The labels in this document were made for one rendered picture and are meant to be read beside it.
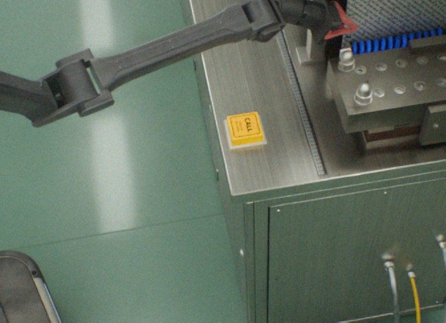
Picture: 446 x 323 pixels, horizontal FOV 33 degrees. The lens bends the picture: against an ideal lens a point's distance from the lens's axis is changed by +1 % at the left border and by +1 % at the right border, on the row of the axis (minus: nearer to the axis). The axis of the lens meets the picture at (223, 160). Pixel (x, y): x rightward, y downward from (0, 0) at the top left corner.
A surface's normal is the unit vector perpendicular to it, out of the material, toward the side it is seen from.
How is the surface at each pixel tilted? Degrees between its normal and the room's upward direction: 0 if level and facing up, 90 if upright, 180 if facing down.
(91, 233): 0
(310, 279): 90
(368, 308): 89
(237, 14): 27
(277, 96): 0
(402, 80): 0
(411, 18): 90
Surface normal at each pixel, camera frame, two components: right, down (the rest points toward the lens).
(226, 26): 0.18, -0.21
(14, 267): -0.04, -0.58
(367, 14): 0.17, 0.79
